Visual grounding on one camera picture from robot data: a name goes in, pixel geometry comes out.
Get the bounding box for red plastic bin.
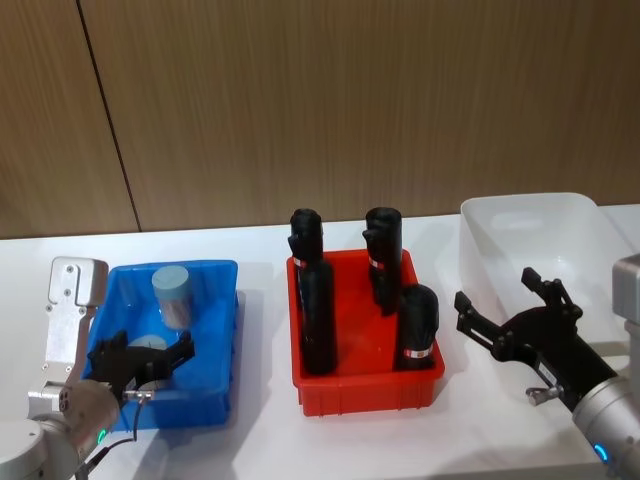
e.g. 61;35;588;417
285;248;447;417

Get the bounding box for thin dark gripper cable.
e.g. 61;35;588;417
74;388;156;480

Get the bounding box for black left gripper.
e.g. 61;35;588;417
86;330;196;401

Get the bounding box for black bag roll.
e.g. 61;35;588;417
394;284;441;373
361;205;404;318
286;207;325;307
298;259;338;377

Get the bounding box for clear plastic bin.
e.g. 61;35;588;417
459;192;637;401

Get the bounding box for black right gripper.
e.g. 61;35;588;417
453;266;617;413

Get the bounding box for blue plastic bin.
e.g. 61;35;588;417
81;258;240;432

